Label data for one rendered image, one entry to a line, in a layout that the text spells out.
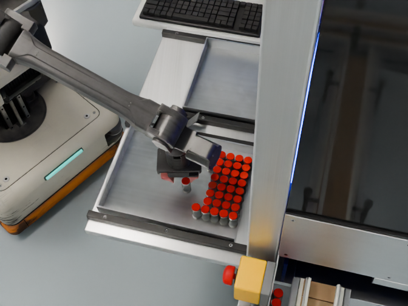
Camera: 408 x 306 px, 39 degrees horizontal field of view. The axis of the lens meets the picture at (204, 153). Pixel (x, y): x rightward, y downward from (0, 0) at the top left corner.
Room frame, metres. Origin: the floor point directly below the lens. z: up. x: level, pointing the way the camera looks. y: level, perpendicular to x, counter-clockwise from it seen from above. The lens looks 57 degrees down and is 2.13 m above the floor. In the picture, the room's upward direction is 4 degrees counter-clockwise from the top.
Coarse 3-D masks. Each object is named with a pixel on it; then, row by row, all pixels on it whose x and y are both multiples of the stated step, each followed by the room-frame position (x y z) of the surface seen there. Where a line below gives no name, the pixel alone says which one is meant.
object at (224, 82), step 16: (208, 48) 1.18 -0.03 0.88; (224, 48) 1.17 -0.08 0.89; (240, 48) 1.16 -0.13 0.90; (256, 48) 1.14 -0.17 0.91; (208, 64) 1.12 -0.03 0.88; (224, 64) 1.11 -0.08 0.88; (240, 64) 1.11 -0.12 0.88; (256, 64) 1.10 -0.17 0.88; (192, 80) 1.03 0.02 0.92; (208, 80) 1.06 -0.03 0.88; (224, 80) 1.05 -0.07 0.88; (240, 80) 1.05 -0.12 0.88; (256, 80) 1.04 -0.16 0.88; (192, 96) 1.00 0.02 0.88; (208, 96) 1.00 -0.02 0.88; (224, 96) 1.00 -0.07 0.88; (240, 96) 0.99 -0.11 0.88; (256, 96) 0.99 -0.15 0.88; (192, 112) 0.94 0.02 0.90; (208, 112) 0.92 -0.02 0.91; (224, 112) 0.94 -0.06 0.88; (240, 112) 0.94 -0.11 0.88
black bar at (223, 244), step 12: (96, 216) 0.64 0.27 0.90; (108, 216) 0.64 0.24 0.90; (132, 228) 0.61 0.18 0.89; (144, 228) 0.60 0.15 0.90; (156, 228) 0.60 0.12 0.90; (168, 228) 0.60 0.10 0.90; (192, 240) 0.56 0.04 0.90; (204, 240) 0.56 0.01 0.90; (216, 240) 0.56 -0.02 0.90; (240, 252) 0.53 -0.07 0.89
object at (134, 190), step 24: (144, 144) 0.85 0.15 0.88; (240, 144) 0.81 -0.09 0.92; (120, 168) 0.78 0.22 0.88; (144, 168) 0.78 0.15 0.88; (120, 192) 0.71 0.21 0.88; (144, 192) 0.71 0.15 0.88; (168, 192) 0.70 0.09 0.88; (192, 192) 0.70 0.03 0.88; (120, 216) 0.64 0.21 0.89; (144, 216) 0.62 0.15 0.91; (168, 216) 0.64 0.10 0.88; (240, 216) 0.62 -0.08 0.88
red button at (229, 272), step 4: (228, 268) 0.44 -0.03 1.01; (232, 268) 0.44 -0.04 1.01; (224, 272) 0.43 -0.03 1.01; (228, 272) 0.43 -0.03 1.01; (232, 272) 0.43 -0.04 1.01; (224, 276) 0.43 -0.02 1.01; (228, 276) 0.42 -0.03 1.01; (232, 276) 0.42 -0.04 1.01; (224, 280) 0.42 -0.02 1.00; (228, 280) 0.42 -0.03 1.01; (232, 280) 0.42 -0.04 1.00; (228, 284) 0.41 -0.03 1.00
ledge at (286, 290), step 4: (276, 284) 0.45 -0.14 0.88; (280, 288) 0.44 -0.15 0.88; (284, 288) 0.44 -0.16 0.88; (288, 288) 0.44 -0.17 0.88; (284, 292) 0.43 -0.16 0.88; (288, 292) 0.43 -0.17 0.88; (272, 296) 0.42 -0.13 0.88; (284, 296) 0.42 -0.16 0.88; (288, 296) 0.42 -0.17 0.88; (284, 300) 0.41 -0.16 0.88; (288, 300) 0.41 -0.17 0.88; (296, 300) 0.41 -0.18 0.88; (240, 304) 0.41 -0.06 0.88; (244, 304) 0.41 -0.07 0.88; (248, 304) 0.41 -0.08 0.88; (284, 304) 0.40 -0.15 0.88
